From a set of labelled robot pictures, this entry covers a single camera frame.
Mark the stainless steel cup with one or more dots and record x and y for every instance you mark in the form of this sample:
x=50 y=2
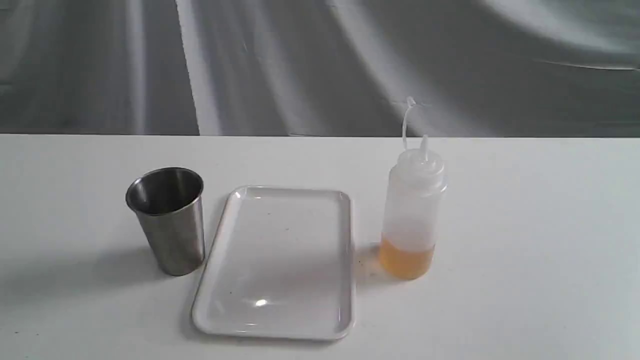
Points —
x=168 y=205

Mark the grey fabric backdrop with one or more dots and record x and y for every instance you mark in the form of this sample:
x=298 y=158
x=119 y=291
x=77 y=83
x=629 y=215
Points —
x=321 y=68

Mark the white plastic tray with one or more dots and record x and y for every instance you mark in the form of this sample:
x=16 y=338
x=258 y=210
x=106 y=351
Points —
x=281 y=265

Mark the plastic squeeze bottle with oil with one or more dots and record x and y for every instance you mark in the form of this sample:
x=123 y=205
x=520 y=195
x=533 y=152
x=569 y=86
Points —
x=416 y=185

